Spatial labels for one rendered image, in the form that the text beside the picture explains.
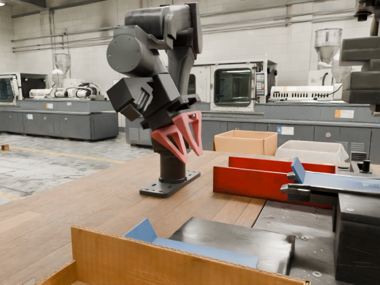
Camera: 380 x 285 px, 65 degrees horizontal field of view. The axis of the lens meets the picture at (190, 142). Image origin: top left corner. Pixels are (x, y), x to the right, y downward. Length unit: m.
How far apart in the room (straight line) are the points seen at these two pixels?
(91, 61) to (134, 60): 9.45
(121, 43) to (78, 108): 6.93
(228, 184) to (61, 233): 0.34
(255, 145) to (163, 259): 2.45
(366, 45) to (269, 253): 0.28
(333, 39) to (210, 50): 3.12
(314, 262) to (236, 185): 0.26
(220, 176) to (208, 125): 4.77
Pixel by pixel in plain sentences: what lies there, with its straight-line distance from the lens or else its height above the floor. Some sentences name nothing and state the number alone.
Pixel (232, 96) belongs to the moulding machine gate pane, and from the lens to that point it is 5.21.
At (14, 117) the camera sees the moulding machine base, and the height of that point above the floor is 0.48.
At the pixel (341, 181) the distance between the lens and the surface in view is 0.49.
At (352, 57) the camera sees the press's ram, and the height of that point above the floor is 1.16.
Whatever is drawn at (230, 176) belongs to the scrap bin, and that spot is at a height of 0.94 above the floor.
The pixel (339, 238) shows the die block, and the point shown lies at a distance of 0.40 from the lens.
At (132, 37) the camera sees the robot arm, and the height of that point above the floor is 1.20.
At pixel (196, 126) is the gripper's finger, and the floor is 1.06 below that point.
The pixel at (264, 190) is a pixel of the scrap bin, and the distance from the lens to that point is 0.64.
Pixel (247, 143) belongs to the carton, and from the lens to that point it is 2.73.
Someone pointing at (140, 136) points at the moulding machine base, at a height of 0.25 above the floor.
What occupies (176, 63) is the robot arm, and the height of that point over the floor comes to 1.19.
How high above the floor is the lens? 1.12
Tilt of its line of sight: 9 degrees down
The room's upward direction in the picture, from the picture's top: straight up
